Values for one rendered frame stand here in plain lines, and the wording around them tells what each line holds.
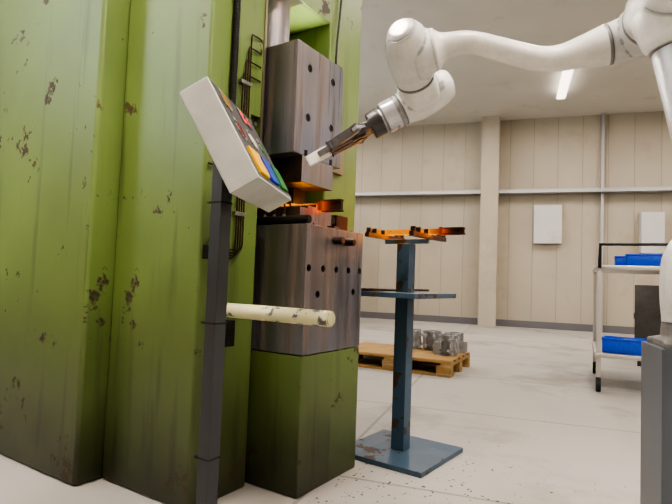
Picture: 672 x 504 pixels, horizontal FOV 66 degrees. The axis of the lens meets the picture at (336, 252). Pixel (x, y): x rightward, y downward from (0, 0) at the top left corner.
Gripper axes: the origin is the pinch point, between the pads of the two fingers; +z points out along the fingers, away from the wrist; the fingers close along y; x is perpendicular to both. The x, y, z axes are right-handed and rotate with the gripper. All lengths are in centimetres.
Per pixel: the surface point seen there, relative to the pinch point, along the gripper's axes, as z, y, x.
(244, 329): 52, 32, -31
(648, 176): -442, 785, -73
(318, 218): 12.7, 45.6, -7.0
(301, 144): 4.8, 34.6, 17.0
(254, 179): 14.6, -26.9, -5.6
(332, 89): -15, 51, 36
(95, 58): 54, 23, 77
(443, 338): -9, 301, -98
